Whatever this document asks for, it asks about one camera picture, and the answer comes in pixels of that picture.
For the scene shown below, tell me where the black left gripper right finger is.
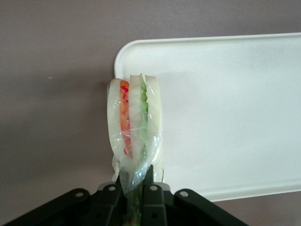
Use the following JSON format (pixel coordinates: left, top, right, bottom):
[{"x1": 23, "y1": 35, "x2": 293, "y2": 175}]
[{"x1": 141, "y1": 164, "x2": 250, "y2": 226}]

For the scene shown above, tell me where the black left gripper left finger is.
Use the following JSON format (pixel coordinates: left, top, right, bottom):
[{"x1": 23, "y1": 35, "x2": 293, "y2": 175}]
[{"x1": 1, "y1": 173, "x2": 129, "y2": 226}]

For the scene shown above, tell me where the triangle sandwich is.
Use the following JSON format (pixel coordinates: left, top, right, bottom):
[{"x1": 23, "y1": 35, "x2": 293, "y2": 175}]
[{"x1": 106, "y1": 73, "x2": 166, "y2": 226}]

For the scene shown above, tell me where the cream plastic tray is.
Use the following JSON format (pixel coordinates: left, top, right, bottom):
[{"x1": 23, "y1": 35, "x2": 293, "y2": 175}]
[{"x1": 113, "y1": 32, "x2": 301, "y2": 202}]

